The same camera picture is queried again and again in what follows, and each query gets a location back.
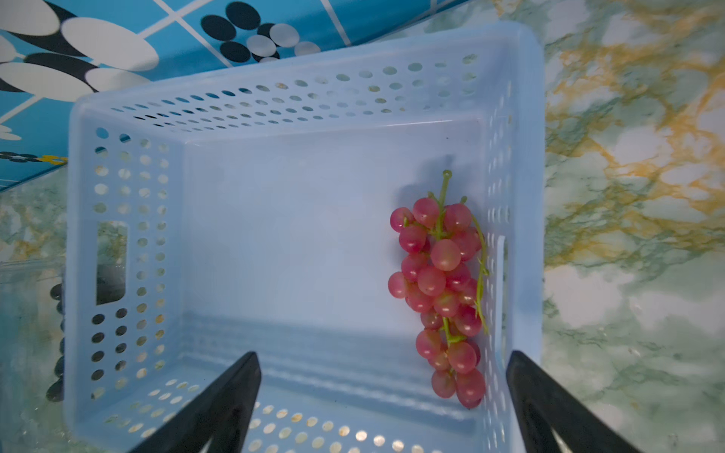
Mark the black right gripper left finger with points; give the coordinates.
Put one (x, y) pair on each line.
(218, 419)

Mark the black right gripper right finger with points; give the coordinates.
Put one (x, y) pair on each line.
(546, 412)

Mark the white perforated plastic basket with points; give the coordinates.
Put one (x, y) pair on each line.
(248, 209)

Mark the clear plastic clamshell container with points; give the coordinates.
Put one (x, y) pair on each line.
(32, 358)

